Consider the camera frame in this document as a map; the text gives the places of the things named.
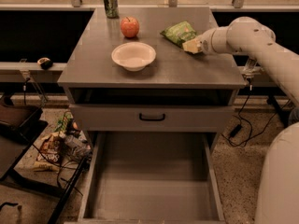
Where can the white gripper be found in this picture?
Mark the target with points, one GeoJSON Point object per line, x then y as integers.
{"type": "Point", "coordinates": [206, 44]}

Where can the green jalapeno chip bag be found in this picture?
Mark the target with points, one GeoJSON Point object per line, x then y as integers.
{"type": "Point", "coordinates": [179, 33]}

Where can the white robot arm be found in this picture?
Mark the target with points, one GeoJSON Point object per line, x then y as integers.
{"type": "Point", "coordinates": [278, 196]}

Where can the grey drawer cabinet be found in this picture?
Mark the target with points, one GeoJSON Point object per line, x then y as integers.
{"type": "Point", "coordinates": [175, 78]}

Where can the open grey bottom drawer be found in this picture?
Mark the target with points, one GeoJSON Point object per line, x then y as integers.
{"type": "Point", "coordinates": [151, 178]}

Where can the green snack bag on floor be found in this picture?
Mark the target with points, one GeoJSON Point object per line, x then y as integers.
{"type": "Point", "coordinates": [64, 122]}

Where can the brown snack bag on floor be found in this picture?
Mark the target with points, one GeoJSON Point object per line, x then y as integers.
{"type": "Point", "coordinates": [49, 156]}

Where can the clear water bottle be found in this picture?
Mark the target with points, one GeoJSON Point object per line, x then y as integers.
{"type": "Point", "coordinates": [248, 70]}

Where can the white bowl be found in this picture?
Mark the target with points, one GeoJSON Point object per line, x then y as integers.
{"type": "Point", "coordinates": [133, 56]}

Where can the red apple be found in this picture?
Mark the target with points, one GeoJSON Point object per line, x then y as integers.
{"type": "Point", "coordinates": [129, 27]}

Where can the green soda can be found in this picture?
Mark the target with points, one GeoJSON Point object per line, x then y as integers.
{"type": "Point", "coordinates": [111, 8]}

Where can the black yellow tape measure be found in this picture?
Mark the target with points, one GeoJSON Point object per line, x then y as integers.
{"type": "Point", "coordinates": [45, 63]}

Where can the crumpled plastic bottle on floor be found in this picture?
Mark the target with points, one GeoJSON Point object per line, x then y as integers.
{"type": "Point", "coordinates": [77, 149]}

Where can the closed drawer with black handle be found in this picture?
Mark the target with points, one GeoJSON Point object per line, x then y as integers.
{"type": "Point", "coordinates": [151, 118]}

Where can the black cart frame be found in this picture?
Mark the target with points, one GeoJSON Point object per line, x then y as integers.
{"type": "Point", "coordinates": [35, 207]}

